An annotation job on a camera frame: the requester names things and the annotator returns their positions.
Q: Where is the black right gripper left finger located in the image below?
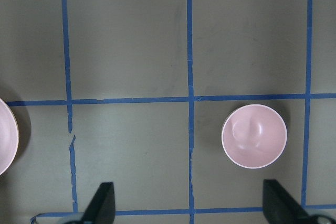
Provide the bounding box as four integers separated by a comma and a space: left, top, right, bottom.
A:
81, 182, 116, 224

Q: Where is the pink plate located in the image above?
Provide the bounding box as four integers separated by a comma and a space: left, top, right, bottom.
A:
1, 99, 19, 175

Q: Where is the pink bowl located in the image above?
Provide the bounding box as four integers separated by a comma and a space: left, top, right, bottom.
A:
221, 104, 287, 169

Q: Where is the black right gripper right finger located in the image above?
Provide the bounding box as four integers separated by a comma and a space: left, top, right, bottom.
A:
262, 179, 316, 224

